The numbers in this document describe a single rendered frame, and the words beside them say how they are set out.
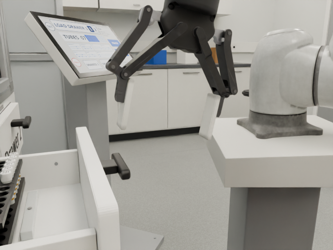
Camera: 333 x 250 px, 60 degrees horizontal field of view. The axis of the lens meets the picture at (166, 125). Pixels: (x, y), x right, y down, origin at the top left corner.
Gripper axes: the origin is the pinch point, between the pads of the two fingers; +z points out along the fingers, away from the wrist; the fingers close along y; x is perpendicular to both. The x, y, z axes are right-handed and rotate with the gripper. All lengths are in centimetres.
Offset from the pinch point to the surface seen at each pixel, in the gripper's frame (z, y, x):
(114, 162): 5.2, 7.7, 3.2
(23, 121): 8.1, 21.1, -27.4
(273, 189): 17.0, -42.1, -17.7
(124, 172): 5.2, 7.0, 6.5
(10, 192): 8.9, 19.3, 5.3
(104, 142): 31, -11, -99
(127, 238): 85, -33, -101
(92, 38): -17, 2, -98
